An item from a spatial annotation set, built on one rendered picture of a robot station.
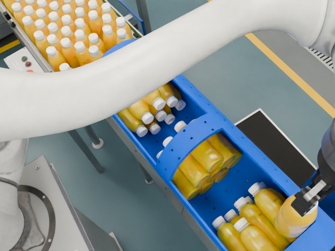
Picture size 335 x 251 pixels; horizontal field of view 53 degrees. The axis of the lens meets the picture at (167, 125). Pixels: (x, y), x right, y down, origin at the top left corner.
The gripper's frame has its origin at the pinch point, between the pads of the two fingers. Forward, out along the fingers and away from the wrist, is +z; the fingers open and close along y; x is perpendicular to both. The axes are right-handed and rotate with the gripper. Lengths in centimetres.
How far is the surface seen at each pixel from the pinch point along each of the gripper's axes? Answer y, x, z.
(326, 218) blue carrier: 10.0, -5.4, 25.4
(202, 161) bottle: -2.8, 27.4, 29.2
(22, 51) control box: -26, 112, 35
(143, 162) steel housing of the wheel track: -13, 51, 59
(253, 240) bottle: -6.5, 2.2, 31.7
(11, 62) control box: -32, 110, 35
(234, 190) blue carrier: 4, 18, 48
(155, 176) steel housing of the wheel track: -13, 43, 58
